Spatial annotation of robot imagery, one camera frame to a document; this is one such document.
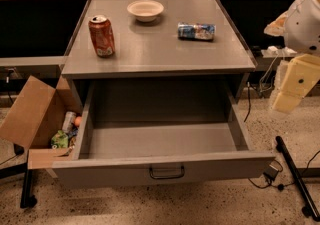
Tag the black drawer handle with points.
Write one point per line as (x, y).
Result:
(166, 173)

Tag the white power strip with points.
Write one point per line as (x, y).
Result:
(273, 50)

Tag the black power adapter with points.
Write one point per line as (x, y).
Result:
(271, 173)

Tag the grey top drawer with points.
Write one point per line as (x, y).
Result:
(116, 147)

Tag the black stand leg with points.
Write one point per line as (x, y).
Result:
(298, 174)
(28, 199)

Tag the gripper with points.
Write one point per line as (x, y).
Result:
(302, 25)

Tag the black stand leg right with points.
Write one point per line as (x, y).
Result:
(298, 174)

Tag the green snack bag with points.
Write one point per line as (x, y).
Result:
(59, 140)

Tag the brown cardboard box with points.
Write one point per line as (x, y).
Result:
(36, 116)

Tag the red soda can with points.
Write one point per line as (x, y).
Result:
(102, 37)

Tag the silver can in box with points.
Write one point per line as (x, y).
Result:
(68, 121)

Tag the orange ball in box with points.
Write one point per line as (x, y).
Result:
(77, 121)

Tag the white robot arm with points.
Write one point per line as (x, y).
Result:
(300, 28)

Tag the blue crushed can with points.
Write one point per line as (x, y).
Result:
(203, 32)

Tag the black stand leg left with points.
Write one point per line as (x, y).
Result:
(28, 199)

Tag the white bowl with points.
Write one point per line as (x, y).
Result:
(145, 10)

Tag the grey cabinet with top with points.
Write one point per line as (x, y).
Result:
(152, 68)

